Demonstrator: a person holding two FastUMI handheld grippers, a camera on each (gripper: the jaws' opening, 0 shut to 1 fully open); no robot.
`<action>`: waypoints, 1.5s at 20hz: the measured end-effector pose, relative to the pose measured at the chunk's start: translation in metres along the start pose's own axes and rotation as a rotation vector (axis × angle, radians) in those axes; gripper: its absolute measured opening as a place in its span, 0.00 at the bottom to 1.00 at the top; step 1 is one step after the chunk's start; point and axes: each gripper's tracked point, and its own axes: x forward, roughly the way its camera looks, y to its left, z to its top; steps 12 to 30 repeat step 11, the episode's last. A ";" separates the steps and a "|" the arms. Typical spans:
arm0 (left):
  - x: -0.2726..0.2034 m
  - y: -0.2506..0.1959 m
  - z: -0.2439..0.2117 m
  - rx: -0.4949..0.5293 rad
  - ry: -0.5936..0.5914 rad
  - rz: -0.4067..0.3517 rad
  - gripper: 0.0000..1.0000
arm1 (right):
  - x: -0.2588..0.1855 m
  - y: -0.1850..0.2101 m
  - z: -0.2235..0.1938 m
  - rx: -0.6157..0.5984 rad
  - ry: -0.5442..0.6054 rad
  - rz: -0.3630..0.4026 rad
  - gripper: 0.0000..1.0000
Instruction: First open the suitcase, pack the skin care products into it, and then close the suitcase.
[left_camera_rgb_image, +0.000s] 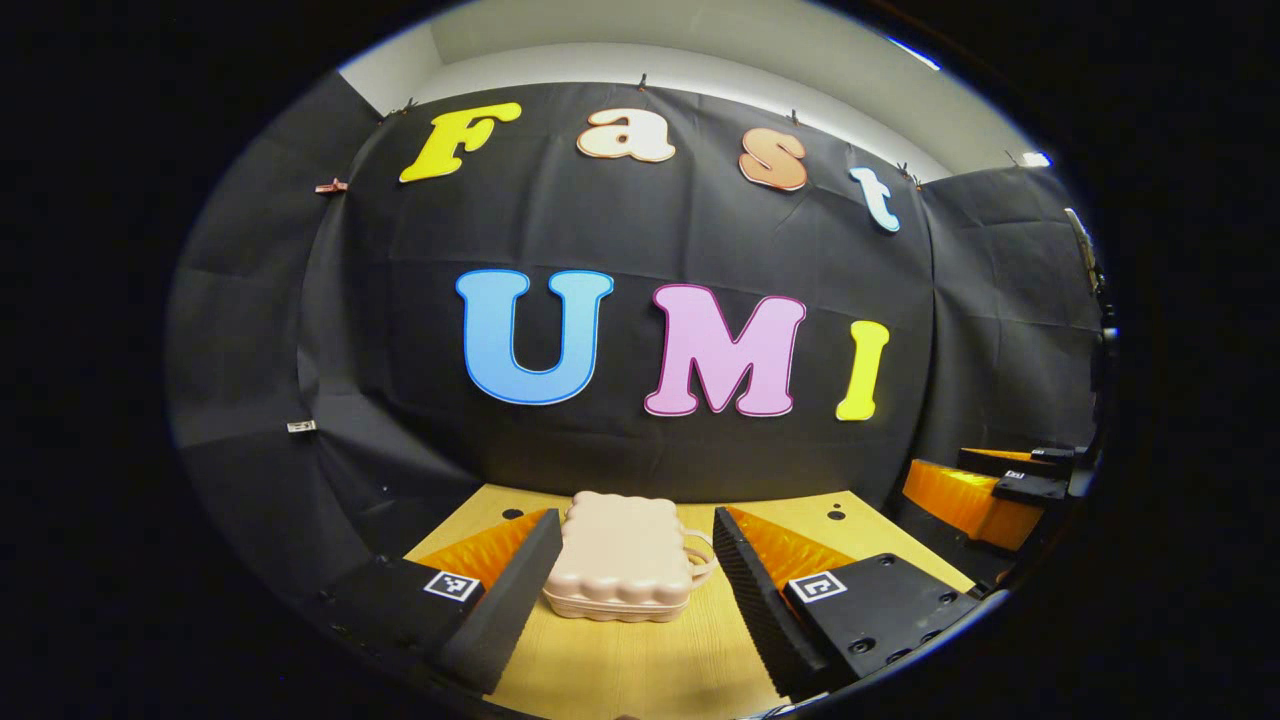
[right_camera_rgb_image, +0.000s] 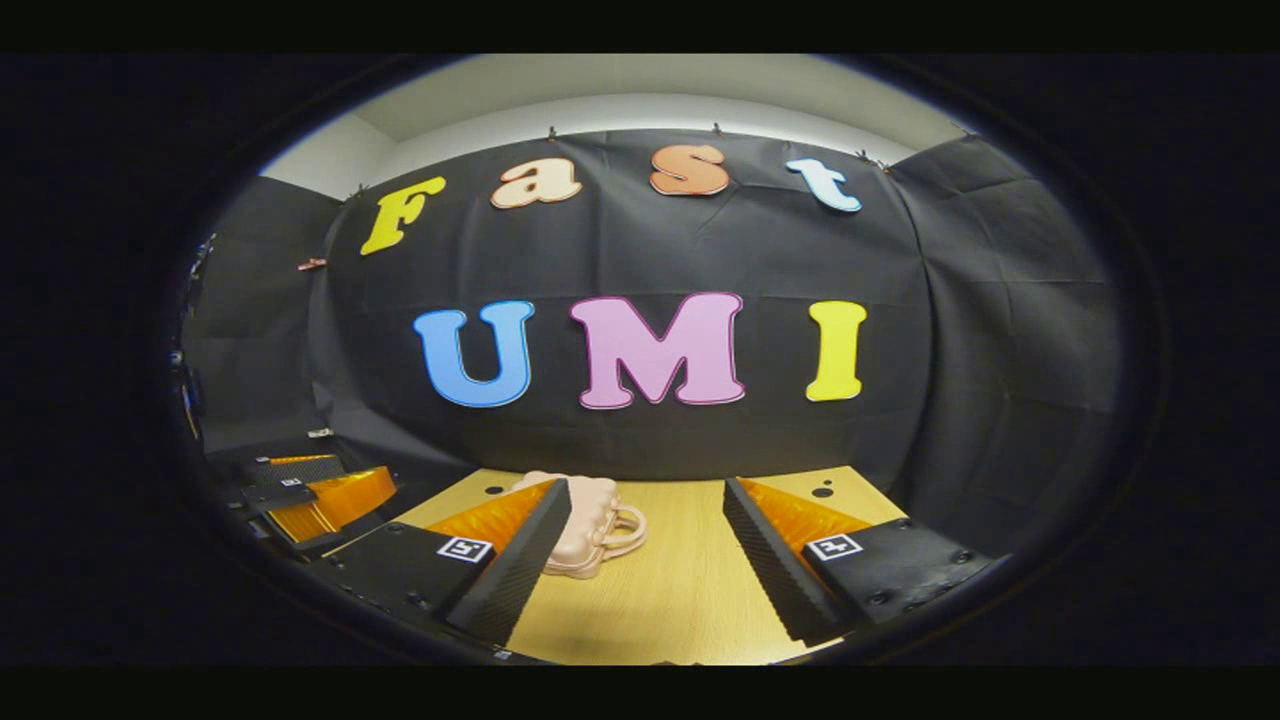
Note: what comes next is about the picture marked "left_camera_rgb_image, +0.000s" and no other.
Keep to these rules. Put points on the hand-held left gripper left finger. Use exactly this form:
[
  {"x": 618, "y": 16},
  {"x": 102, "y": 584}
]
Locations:
[{"x": 505, "y": 615}]

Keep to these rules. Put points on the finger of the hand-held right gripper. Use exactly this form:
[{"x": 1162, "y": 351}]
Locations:
[
  {"x": 1030, "y": 490},
  {"x": 1010, "y": 462}
]

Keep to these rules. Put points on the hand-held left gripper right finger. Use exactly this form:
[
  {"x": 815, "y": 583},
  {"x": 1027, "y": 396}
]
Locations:
[{"x": 760, "y": 615}]

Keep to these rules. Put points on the pink ribbed suitcase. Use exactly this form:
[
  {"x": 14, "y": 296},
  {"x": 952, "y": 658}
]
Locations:
[{"x": 620, "y": 560}]

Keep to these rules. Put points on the black backdrop cloth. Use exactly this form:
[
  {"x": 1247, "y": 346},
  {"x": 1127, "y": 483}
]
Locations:
[{"x": 640, "y": 230}]

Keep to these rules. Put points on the ceiling light strip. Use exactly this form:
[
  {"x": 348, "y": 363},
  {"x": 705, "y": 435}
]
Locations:
[{"x": 912, "y": 52}]

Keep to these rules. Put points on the copper cloth clip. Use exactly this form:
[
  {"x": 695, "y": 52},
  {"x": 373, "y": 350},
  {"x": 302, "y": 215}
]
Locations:
[{"x": 331, "y": 186}]

